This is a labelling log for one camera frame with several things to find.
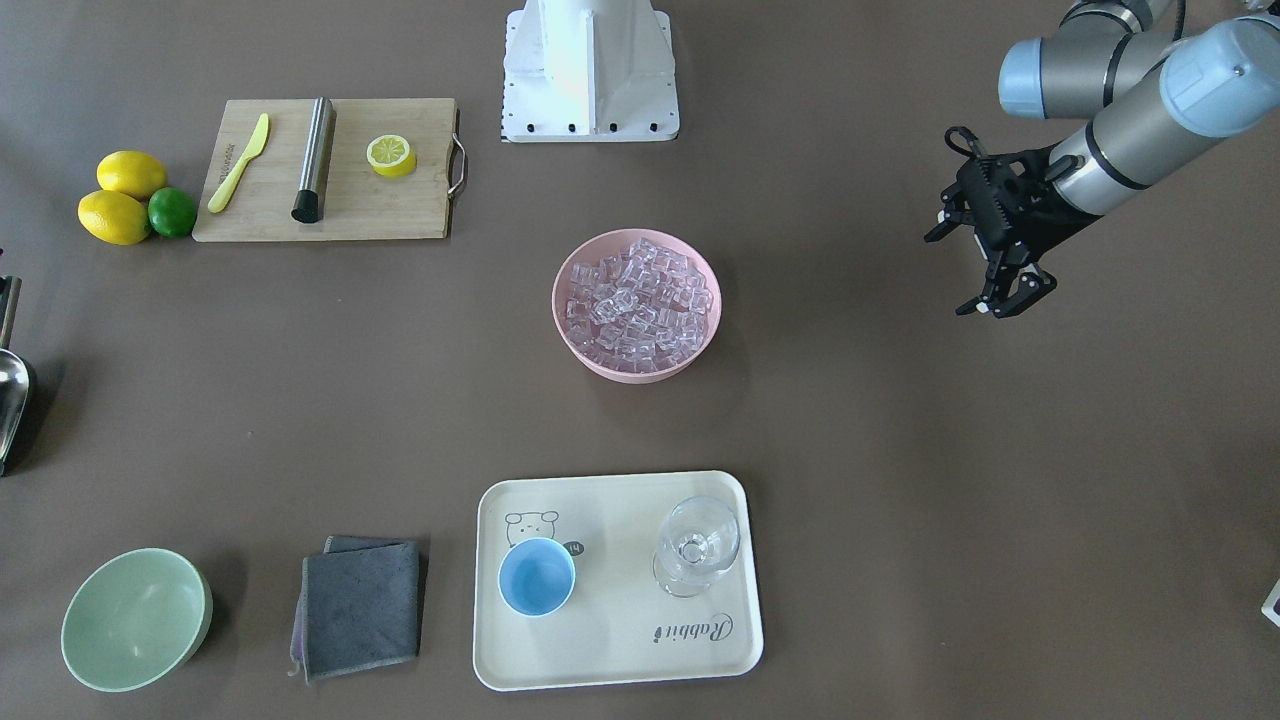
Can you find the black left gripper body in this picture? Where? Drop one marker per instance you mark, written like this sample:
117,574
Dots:
1030,222

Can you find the light blue cup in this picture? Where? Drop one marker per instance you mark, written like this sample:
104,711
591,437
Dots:
536,577

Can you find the yellow plastic knife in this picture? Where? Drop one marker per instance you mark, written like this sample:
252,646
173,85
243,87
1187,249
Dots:
254,147

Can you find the steel muddler black tip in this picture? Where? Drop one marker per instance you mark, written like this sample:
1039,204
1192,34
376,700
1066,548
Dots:
310,196

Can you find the bamboo cutting board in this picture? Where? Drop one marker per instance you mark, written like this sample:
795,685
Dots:
358,203

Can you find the pink bowl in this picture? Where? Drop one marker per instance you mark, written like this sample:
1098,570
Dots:
640,372

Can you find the yellow lemon upper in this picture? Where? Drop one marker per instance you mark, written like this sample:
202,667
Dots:
135,173

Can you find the half lemon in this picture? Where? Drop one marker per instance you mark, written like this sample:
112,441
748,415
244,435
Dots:
391,156

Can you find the yellow lemon lower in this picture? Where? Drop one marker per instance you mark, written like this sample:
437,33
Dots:
114,217

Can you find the steel ice scoop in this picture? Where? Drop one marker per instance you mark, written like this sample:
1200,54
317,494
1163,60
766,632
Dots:
19,389

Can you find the clear wine glass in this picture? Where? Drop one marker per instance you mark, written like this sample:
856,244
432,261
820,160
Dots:
698,543

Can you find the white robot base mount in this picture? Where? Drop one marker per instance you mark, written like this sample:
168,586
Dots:
589,72

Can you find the green lime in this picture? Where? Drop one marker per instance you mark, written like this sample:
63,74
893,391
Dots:
172,213

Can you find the yellow lemon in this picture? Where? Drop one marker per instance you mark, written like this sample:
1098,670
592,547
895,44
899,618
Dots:
135,173
114,217

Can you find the cream rabbit tray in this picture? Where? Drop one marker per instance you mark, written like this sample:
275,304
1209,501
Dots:
618,625

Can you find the green bowl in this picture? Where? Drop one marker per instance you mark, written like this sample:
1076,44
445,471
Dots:
135,620

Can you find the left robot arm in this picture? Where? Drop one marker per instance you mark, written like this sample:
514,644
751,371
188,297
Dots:
1149,103

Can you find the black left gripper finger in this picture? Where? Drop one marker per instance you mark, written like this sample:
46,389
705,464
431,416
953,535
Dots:
948,220
1009,290

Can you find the clear ice cubes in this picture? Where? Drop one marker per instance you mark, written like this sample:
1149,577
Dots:
638,305

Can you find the grey folded cloth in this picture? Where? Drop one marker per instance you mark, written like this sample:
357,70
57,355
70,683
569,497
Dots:
359,607

